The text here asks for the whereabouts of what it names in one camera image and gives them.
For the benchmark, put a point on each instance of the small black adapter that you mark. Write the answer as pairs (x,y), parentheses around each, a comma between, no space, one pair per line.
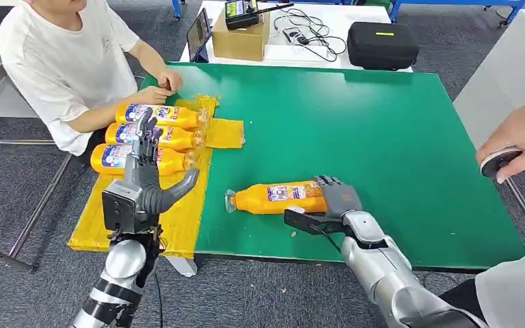
(299,38)

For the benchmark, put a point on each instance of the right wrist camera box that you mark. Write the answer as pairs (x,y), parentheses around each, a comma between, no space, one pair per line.
(305,222)

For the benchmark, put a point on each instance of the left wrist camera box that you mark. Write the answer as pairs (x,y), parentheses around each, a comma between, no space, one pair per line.
(120,208)

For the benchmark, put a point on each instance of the person's left hand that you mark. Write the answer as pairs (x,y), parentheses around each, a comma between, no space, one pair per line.
(172,79)

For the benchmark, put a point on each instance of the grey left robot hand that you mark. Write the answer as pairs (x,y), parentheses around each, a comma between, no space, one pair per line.
(147,181)

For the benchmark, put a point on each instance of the green table mat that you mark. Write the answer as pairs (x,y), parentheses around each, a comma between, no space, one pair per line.
(335,136)

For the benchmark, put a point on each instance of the person's hand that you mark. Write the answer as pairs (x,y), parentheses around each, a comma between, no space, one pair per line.
(154,95)
(520,131)
(172,79)

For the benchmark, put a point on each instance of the cardboard box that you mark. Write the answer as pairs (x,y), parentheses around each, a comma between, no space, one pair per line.
(240,43)

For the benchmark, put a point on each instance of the black handheld controller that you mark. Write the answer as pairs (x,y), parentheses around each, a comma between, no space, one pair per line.
(240,13)

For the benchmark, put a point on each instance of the black tablet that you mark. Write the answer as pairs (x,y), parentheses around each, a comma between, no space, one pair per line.
(197,34)

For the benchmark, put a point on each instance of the yellow plastic sheet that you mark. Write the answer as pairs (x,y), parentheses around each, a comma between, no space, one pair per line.
(185,226)

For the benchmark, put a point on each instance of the orange drink bottle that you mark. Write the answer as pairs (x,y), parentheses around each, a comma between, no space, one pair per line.
(262,199)
(176,138)
(108,158)
(172,115)

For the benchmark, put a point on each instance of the person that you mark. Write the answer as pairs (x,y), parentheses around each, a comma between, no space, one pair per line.
(516,294)
(63,59)

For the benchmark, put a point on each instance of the grey metal frame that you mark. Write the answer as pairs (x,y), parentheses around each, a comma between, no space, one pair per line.
(40,203)

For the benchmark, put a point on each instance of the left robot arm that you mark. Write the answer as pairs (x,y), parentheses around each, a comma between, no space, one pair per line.
(122,265)

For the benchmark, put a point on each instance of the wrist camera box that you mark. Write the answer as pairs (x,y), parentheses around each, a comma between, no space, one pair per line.
(305,222)
(120,208)

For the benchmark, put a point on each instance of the white table leg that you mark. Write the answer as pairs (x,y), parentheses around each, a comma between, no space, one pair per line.
(183,267)

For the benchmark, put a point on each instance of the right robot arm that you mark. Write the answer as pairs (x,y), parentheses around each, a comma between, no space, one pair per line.
(380,267)

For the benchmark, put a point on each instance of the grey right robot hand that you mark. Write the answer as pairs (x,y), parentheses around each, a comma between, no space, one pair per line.
(342,199)

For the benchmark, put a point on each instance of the person's right hand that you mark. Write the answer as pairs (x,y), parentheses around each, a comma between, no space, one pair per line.
(154,95)

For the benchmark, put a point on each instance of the round black white remote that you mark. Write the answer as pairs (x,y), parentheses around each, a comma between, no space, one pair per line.
(495,162)

